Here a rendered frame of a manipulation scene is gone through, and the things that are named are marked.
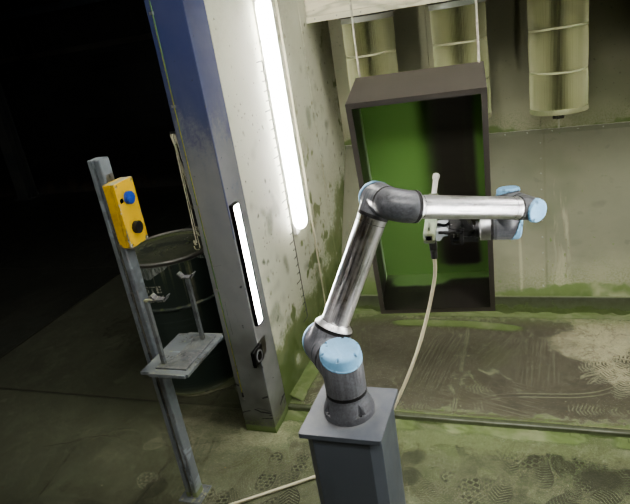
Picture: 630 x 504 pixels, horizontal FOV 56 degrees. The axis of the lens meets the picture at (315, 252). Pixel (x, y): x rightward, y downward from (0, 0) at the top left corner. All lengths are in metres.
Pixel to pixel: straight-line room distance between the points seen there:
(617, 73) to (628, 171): 0.60
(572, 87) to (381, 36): 1.17
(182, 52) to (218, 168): 0.50
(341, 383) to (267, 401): 1.12
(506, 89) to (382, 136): 1.33
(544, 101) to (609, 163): 0.66
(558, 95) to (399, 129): 1.11
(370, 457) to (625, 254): 2.40
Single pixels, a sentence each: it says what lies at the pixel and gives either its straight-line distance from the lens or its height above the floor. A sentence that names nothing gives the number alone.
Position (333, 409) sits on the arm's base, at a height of 0.70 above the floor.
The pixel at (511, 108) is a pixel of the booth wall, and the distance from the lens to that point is 4.24.
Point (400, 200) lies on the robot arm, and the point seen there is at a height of 1.38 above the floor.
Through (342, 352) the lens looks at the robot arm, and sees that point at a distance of 2.12.
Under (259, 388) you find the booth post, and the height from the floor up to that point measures 0.28.
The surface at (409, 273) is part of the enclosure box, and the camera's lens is 3.53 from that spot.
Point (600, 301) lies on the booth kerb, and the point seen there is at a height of 0.14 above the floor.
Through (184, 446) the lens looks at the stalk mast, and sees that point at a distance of 2.91.
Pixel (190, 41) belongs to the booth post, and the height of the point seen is 1.99.
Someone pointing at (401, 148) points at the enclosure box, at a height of 1.32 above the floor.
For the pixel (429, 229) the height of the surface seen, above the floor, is 1.15.
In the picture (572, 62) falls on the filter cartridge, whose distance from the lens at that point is 3.82.
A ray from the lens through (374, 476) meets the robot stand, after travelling 2.27.
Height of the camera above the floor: 2.00
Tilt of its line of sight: 21 degrees down
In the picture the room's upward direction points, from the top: 9 degrees counter-clockwise
